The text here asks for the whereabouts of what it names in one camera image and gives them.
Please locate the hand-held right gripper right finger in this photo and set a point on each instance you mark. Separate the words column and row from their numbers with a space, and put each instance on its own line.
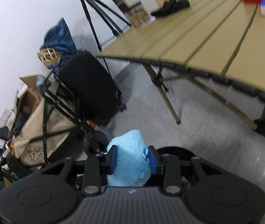
column 152, row 160

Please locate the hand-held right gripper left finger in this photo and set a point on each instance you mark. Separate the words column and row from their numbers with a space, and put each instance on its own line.
column 113, row 160

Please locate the blue plush toy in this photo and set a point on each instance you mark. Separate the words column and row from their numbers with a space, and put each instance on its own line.
column 129, row 158

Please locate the beige folding wagon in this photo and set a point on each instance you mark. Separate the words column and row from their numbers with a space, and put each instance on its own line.
column 55, row 121

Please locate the black suitcase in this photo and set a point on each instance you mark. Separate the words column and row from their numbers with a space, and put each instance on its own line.
column 90, row 86

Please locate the brown cardboard box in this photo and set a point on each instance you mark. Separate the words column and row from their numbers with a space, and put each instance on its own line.
column 31, row 95

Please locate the wicker ball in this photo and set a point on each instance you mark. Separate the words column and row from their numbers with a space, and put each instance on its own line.
column 48, row 56

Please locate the tan folding table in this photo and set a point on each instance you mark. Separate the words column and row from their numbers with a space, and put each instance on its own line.
column 193, row 32

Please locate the blue fabric bag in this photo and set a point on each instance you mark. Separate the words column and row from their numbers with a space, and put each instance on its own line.
column 59, row 37

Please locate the black tripod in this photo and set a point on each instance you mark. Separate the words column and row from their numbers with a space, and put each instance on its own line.
column 92, row 21

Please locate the clear snack jar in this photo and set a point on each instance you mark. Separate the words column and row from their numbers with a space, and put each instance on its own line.
column 138, row 15

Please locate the black cloth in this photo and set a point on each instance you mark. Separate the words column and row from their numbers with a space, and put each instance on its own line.
column 172, row 8

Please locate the white wall outlet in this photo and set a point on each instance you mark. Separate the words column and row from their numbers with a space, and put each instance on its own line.
column 4, row 117

